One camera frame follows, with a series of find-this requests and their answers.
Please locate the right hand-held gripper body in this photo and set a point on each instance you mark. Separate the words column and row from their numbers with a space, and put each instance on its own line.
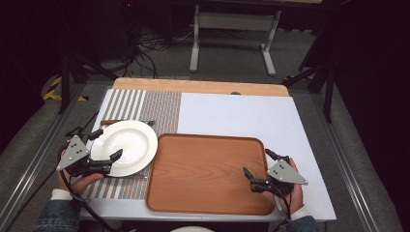
column 285, row 174

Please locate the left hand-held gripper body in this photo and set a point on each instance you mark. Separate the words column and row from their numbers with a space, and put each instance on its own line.
column 73, row 152

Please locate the white round plate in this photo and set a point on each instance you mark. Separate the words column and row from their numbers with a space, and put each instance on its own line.
column 129, row 148

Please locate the person's right hand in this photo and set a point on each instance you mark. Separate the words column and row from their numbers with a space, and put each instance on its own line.
column 296, row 197

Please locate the person's left hand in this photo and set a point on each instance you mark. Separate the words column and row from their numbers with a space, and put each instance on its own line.
column 84, row 182

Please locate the thin metal utensil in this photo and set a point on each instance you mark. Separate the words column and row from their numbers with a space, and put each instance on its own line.
column 138, row 177

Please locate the wooden tray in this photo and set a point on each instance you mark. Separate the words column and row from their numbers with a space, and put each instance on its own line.
column 206, row 175

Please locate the yellow black hazard tape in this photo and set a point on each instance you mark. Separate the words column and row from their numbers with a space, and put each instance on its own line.
column 53, row 88

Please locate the striped woven placemat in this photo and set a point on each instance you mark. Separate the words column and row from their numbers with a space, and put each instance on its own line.
column 162, row 109

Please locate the black tripod stand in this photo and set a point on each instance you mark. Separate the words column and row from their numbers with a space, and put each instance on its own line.
column 69, row 74

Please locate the black metal stand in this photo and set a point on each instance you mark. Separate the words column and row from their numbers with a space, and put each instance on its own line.
column 328, row 90

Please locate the aluminium rail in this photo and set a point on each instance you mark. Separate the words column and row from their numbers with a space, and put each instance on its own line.
column 345, row 167
column 32, row 167

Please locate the grey metal table frame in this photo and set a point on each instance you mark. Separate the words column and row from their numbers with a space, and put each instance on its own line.
column 235, row 22

